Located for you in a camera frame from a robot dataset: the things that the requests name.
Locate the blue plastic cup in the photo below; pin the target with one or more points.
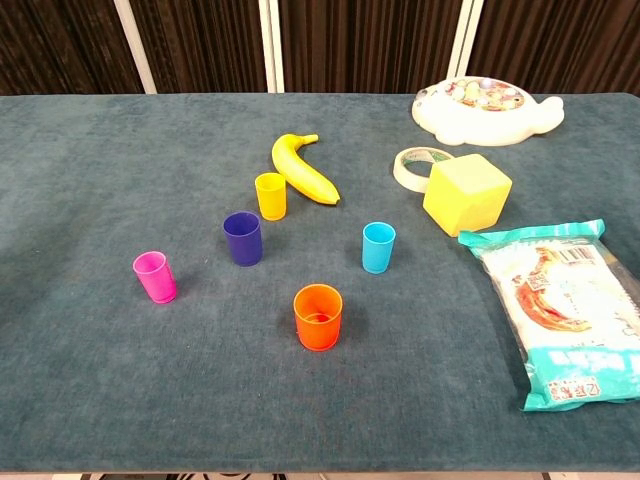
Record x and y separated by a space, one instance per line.
377 257

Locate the yellow plastic cup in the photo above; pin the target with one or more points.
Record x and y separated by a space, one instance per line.
271 205

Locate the purple plastic cup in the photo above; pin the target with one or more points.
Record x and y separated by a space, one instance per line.
243 247

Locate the pink plastic cup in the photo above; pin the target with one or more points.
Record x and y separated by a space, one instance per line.
159 285

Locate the yellow banana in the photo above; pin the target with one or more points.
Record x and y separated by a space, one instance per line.
295 167

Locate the orange plastic cup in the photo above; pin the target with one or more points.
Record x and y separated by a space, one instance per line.
320 335

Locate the white tape roll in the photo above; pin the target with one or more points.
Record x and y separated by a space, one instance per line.
406 175

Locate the yellow foam cube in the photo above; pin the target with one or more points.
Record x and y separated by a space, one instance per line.
465 195

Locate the teal table cloth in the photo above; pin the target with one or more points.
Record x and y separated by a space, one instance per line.
125 200

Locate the dark brown slatted panel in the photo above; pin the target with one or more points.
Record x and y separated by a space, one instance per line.
200 45
60 45
365 45
560 40

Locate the white fish-shaped toy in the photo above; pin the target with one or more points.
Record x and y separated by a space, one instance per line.
500 125

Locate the teal snack packet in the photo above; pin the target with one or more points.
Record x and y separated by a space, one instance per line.
555 310

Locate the white partition post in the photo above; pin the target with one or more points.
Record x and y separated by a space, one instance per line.
271 45
465 40
135 45

